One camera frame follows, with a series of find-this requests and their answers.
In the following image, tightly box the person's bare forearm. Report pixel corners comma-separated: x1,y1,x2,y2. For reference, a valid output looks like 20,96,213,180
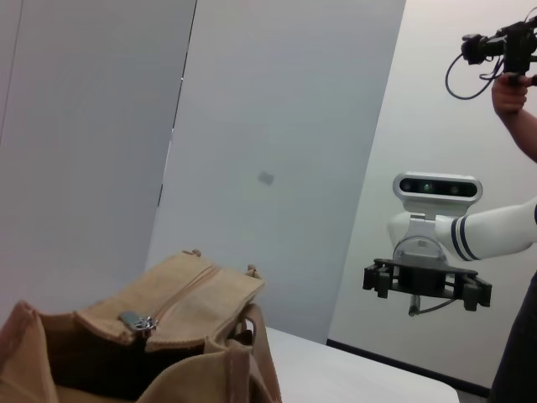
497,107,537,165

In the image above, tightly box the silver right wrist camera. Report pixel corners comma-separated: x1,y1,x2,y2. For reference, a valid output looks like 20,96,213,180
392,170,483,217

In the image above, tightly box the person's hand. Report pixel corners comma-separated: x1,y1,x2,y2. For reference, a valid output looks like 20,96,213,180
491,74,529,117

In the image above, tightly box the blue camera rig cable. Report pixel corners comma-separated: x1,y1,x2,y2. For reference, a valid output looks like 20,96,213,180
444,50,511,102

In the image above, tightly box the right gripper cable connector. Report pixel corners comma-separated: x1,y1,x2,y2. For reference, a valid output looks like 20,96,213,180
408,295,457,319

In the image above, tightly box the silver metal zipper pull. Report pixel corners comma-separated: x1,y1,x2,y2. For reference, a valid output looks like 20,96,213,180
118,309,159,336

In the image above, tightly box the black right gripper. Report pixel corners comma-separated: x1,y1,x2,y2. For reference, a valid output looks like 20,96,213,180
362,257,493,312

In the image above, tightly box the black handheld camera rig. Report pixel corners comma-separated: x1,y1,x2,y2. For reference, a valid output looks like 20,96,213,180
460,8,537,89

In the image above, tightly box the khaki canvas food bag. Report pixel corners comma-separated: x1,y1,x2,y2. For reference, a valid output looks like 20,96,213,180
0,249,283,403

